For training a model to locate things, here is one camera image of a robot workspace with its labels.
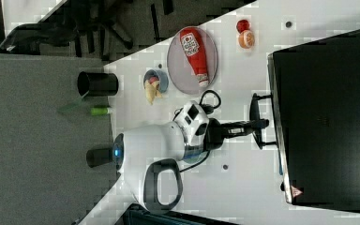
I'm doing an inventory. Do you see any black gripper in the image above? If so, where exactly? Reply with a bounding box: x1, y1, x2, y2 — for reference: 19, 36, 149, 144
204, 118, 269, 151

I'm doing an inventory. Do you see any red apple toy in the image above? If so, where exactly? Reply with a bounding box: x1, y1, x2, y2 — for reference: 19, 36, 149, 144
236, 20, 250, 34

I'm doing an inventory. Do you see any black cylinder cup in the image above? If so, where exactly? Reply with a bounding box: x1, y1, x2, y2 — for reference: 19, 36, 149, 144
77, 72, 119, 97

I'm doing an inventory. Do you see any small blue bowl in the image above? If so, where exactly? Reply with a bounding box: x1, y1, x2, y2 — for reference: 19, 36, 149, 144
143, 69, 169, 93

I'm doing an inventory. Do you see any red ketchup bottle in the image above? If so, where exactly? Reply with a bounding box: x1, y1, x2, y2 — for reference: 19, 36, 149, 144
180, 27, 209, 87

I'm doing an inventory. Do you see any grey round plate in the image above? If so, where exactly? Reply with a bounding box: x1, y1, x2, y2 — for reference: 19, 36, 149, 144
167, 27, 218, 95

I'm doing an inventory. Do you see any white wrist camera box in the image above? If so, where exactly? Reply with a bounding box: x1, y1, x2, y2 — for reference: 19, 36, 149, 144
178, 100, 209, 140

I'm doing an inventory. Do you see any black toaster oven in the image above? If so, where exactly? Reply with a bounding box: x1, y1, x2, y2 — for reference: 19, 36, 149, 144
267, 29, 360, 214

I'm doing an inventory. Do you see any black cylinder post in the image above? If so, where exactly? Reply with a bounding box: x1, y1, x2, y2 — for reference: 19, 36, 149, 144
86, 148, 113, 168

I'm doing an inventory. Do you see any black power plug cable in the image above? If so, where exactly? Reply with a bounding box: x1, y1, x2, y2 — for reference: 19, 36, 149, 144
198, 89, 222, 115

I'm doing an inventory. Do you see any peeled banana toy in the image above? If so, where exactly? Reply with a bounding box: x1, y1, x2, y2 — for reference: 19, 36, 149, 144
144, 81, 162, 104

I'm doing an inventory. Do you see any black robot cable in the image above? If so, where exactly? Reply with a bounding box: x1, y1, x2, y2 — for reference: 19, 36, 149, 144
178, 150, 212, 173

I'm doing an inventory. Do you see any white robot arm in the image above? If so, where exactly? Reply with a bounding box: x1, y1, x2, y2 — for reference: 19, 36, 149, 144
112, 100, 269, 214

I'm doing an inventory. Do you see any orange half toy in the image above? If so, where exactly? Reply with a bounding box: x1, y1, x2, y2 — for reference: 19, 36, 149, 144
238, 30, 255, 49

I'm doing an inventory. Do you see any green marker pen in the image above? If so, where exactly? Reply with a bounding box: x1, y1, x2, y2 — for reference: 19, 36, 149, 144
90, 107, 113, 116

